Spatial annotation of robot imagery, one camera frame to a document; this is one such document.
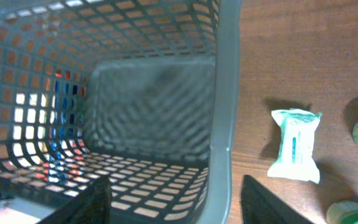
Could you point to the green lid glass jar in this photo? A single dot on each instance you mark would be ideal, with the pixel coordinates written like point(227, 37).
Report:
point(343, 212)

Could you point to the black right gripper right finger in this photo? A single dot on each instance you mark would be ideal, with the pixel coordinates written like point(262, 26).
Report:
point(261, 206)

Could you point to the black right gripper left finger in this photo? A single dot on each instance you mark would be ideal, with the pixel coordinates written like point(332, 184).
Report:
point(91, 206)

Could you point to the grey plastic mesh basket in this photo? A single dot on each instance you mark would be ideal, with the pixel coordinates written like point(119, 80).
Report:
point(161, 80)

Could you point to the green white tissue pack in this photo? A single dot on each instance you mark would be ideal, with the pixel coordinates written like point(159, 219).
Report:
point(295, 156)

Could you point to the blue cardboard food box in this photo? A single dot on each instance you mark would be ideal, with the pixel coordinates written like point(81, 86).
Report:
point(67, 102)

